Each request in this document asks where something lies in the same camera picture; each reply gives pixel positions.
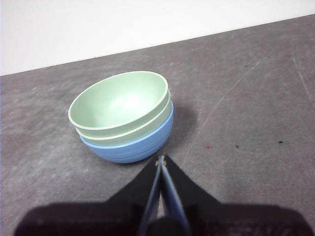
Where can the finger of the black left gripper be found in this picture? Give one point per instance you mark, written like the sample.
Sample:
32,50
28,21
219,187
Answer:
98,218
233,221

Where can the blue ribbed bowl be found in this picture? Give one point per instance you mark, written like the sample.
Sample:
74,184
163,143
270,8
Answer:
137,152

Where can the pale green ribbed bowl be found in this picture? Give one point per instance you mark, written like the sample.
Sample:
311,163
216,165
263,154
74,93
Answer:
118,103
115,142

